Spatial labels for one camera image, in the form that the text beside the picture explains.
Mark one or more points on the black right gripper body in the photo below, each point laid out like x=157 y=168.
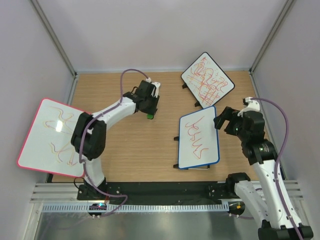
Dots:
x=235 y=125

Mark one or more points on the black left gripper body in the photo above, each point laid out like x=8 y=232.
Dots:
x=151 y=105

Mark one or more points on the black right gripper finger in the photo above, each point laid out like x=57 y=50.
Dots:
x=229 y=112
x=218 y=122

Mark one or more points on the green whiteboard eraser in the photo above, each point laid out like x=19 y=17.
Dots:
x=150 y=116

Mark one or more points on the blue framed whiteboard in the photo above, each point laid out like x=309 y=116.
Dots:
x=198 y=140

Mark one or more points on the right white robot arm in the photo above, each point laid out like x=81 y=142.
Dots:
x=273 y=212

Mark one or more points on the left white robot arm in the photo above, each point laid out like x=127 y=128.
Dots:
x=90 y=133

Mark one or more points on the black framed whiteboard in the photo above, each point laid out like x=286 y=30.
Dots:
x=206 y=80

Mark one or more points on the pink framed whiteboard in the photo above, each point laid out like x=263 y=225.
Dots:
x=47 y=147

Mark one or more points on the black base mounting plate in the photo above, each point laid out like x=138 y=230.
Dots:
x=214 y=190

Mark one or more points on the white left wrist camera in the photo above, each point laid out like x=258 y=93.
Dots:
x=157 y=86

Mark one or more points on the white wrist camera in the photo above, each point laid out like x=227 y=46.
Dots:
x=250 y=104
x=157 y=86

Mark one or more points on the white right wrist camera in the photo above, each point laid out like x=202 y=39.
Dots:
x=250 y=104

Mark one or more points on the grey slotted cable duct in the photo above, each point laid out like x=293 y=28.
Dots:
x=105 y=208

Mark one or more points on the aluminium frame rail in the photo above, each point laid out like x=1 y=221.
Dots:
x=54 y=193

